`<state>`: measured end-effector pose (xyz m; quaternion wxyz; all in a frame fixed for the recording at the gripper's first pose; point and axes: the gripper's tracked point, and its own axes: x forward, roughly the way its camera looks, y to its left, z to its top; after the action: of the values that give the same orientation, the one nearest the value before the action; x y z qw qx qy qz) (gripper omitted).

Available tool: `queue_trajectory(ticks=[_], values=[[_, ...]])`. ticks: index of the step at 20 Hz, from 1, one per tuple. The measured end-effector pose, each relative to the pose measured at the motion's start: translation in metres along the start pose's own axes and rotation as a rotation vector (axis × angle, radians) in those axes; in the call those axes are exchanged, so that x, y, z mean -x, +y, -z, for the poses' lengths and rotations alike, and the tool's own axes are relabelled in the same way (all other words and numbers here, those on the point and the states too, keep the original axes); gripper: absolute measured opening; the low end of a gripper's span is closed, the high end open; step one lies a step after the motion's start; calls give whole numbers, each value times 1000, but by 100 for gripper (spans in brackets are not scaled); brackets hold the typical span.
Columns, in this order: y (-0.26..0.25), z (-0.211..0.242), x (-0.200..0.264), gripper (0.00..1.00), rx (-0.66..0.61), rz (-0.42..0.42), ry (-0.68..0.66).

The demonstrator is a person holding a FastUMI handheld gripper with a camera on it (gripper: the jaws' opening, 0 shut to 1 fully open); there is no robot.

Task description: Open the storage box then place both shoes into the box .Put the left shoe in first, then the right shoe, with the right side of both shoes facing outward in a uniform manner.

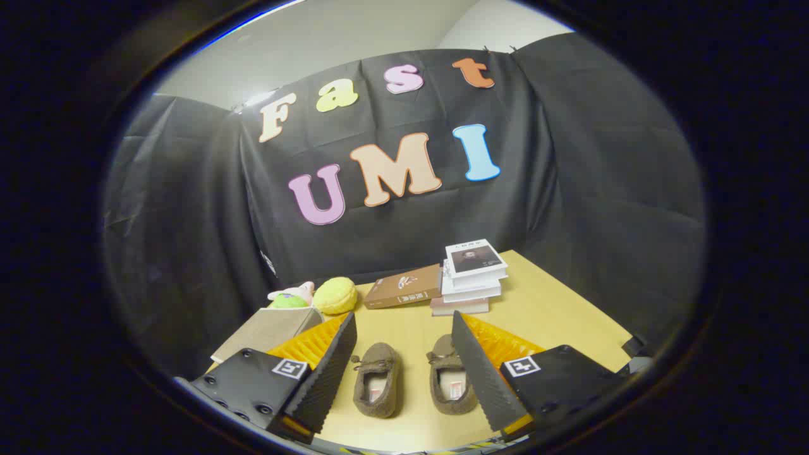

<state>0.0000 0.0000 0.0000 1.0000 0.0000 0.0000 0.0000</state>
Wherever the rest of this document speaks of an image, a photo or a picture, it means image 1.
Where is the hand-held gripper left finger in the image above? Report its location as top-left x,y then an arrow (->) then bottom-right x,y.
190,312 -> 358,444

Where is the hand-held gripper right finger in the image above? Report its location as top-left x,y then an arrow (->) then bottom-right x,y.
451,310 -> 628,442

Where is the brown felt shoe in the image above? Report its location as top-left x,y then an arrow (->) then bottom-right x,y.
427,334 -> 479,416
351,343 -> 401,419

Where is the beige fabric storage box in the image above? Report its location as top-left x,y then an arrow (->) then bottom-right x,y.
210,306 -> 324,364

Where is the mauve book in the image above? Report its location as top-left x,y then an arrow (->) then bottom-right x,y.
430,297 -> 490,317

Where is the yellow round plush cushion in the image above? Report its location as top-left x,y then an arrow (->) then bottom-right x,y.
313,277 -> 358,315

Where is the white book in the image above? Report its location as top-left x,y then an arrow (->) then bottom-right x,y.
441,281 -> 502,303
442,269 -> 508,293

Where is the pink and green plush toy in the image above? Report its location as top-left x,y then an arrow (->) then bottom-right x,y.
267,282 -> 315,310

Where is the brown cover book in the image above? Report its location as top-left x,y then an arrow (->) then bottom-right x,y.
363,264 -> 443,310

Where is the black backdrop cloth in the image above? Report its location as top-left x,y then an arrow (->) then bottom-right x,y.
103,33 -> 707,380

